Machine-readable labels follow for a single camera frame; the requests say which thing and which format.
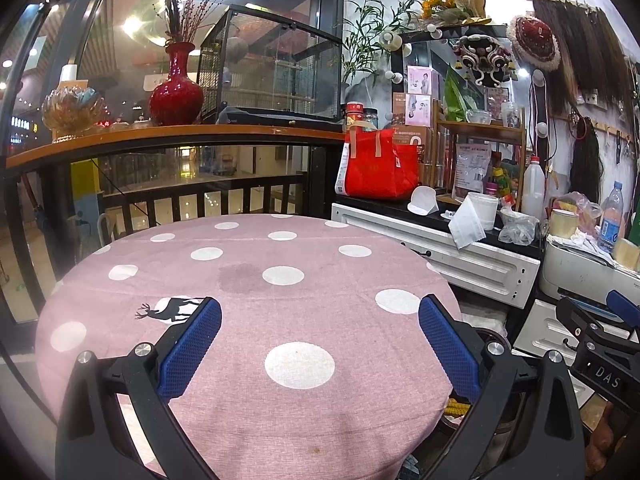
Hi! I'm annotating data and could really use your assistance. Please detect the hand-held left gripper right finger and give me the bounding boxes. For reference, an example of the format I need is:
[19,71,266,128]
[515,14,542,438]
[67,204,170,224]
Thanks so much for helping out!
[417,294,586,480]

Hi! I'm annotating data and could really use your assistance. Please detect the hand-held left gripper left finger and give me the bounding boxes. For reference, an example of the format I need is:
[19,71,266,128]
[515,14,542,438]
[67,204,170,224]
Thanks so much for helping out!
[55,296,223,480]

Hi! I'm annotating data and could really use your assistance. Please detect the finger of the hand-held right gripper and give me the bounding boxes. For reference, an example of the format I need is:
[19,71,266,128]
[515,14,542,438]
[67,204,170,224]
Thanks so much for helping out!
[555,296,633,343]
[606,289,640,328]

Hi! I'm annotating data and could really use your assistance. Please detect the dark brown trash bin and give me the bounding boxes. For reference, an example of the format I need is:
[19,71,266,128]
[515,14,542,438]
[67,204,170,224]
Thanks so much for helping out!
[442,327,513,431]

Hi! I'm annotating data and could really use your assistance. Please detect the large white drawer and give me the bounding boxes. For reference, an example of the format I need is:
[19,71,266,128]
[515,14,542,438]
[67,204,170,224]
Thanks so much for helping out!
[512,299,596,366]

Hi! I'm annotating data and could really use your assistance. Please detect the white printer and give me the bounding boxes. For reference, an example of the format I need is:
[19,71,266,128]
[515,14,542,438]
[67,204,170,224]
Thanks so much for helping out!
[539,232,640,306]

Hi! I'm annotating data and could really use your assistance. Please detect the beige sponge block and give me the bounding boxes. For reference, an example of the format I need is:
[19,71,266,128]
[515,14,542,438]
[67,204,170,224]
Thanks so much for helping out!
[612,237,640,271]

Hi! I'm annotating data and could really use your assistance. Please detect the clear water bottle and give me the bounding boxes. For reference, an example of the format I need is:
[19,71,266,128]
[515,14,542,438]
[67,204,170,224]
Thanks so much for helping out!
[597,181,626,255]

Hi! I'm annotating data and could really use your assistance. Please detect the clear plastic bag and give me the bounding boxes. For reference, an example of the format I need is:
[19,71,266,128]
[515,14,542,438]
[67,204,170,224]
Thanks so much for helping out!
[497,207,543,247]

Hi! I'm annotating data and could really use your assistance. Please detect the pink dotted tablecloth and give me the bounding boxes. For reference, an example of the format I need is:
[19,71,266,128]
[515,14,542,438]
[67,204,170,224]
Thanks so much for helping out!
[34,214,463,480]

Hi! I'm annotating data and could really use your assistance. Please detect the white plastic jug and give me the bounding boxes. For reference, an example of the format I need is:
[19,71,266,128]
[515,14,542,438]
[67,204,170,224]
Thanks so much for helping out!
[520,155,547,218]

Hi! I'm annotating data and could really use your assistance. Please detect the white folded face mask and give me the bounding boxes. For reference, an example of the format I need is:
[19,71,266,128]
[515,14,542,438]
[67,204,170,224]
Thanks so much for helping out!
[406,186,441,216]

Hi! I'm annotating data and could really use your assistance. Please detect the black braided hair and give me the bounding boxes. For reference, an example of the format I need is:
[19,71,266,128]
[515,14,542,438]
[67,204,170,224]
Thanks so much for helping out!
[570,117,601,206]

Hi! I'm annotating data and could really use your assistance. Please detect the black metal railing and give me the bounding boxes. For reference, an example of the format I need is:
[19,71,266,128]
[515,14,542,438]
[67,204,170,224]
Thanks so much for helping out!
[97,172,308,241]

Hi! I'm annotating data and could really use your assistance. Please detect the white printed pouch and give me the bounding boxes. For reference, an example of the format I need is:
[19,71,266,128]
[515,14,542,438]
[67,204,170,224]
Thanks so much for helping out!
[455,142,493,193]

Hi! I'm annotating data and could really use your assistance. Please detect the red tote bag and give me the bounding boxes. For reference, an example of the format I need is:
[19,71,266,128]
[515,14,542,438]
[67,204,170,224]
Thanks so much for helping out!
[334,127,420,200]

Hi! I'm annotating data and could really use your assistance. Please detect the wooden shelf rack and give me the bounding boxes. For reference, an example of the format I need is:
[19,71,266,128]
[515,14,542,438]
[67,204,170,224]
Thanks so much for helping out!
[432,100,531,201]

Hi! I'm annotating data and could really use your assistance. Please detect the wooden ledge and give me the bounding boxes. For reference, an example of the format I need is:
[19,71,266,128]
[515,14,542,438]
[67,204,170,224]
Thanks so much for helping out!
[5,124,347,170]

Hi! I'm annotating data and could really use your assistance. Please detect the pink picture box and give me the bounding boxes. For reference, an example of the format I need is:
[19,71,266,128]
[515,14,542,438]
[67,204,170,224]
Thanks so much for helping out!
[406,65,441,96]
[404,94,433,127]

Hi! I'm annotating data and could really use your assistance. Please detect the green leaf packet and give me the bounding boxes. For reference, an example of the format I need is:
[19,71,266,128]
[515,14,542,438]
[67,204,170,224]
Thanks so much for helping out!
[444,67,468,121]

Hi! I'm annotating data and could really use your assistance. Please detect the red ceramic vase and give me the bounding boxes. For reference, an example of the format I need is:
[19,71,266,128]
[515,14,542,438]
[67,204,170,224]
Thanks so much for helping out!
[148,42,205,127]

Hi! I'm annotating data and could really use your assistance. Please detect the brown hair extensions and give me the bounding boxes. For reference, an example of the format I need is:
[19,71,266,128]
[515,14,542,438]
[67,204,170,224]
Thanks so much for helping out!
[530,0,628,116]

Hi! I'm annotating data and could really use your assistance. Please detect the glass lotus ornament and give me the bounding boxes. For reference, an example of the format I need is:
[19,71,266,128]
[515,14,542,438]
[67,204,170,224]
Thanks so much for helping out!
[41,85,108,143]

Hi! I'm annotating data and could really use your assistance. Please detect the red round fringed hat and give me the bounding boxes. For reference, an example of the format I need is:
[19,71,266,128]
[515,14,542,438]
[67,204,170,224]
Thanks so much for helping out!
[506,15,563,72]

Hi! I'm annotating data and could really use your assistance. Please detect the lion head mask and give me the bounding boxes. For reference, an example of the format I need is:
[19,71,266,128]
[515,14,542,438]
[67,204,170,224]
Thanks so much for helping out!
[450,35,521,88]

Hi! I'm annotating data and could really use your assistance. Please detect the vanity mirror with bulbs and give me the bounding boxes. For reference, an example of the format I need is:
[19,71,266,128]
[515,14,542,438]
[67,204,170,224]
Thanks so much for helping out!
[380,24,548,141]

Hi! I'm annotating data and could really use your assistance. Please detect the glass display cage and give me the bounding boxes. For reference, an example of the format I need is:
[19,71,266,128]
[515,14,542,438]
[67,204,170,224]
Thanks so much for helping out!
[197,4,343,121]

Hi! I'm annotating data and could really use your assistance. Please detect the green bamboo plant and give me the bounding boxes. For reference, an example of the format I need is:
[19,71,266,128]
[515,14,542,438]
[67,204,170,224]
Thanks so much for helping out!
[340,0,436,86]

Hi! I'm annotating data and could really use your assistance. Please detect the dried red branches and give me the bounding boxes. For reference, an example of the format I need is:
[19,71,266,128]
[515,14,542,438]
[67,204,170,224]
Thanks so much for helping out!
[162,0,223,46]

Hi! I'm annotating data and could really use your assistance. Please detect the sunflower bouquet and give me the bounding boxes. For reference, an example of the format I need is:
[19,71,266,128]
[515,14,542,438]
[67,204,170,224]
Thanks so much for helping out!
[417,0,488,31]

